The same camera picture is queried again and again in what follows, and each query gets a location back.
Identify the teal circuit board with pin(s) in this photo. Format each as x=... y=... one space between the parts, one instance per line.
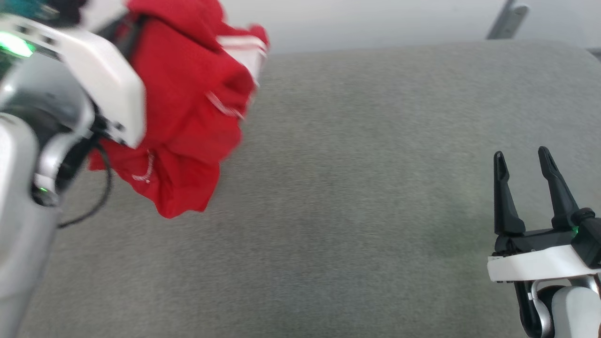
x=21 y=7

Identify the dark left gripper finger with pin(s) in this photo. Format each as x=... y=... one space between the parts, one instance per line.
x=123 y=33

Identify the grey wall skirting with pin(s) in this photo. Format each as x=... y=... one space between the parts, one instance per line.
x=595 y=52

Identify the red basketball jersey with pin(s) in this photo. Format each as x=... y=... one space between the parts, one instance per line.
x=188 y=117

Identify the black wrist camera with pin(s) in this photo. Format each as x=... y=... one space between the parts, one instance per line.
x=65 y=10
x=589 y=239

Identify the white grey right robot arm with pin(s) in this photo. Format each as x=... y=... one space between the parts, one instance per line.
x=575 y=310

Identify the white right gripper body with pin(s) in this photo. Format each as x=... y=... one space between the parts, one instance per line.
x=535 y=263

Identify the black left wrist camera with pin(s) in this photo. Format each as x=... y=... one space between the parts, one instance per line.
x=65 y=10

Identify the grey metal wall bar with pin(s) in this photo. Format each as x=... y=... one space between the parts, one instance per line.
x=498 y=21

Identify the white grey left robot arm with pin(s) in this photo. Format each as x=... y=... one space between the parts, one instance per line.
x=23 y=197

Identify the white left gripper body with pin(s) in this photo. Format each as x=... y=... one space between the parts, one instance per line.
x=108 y=80

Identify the grey fabric sofa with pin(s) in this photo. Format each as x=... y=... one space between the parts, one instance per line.
x=357 y=188

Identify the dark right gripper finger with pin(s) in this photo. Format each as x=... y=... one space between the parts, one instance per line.
x=506 y=206
x=561 y=202

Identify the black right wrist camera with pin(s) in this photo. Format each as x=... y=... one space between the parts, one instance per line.
x=589 y=239

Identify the grey metal bracket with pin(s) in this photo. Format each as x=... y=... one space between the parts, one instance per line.
x=514 y=21

